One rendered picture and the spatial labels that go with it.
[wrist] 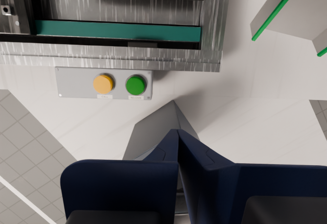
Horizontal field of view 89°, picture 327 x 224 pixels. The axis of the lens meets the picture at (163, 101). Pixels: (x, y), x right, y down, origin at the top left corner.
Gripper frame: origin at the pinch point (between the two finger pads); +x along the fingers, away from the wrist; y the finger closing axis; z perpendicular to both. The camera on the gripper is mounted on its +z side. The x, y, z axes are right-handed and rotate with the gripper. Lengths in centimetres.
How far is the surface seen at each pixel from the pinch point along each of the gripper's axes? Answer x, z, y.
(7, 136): 125, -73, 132
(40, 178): 124, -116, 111
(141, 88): 28.2, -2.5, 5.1
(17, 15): 28.7, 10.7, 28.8
